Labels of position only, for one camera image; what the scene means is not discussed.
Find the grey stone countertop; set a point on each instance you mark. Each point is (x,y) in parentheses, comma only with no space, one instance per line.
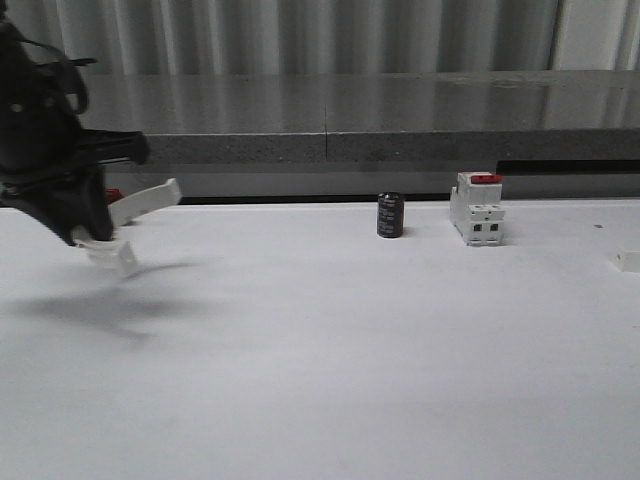
(511,121)

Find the brass valve red handwheel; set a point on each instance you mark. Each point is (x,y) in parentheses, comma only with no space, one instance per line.
(113,195)

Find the white half pipe clamp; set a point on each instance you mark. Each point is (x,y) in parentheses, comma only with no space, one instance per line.
(117,254)
(627,260)

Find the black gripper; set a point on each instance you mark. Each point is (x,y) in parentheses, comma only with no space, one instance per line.
(50,162)

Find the black cylindrical capacitor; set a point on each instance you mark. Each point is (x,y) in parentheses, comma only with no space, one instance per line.
(390,214)

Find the white circuit breaker red switch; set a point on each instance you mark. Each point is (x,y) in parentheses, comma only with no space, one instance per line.
(475,208)

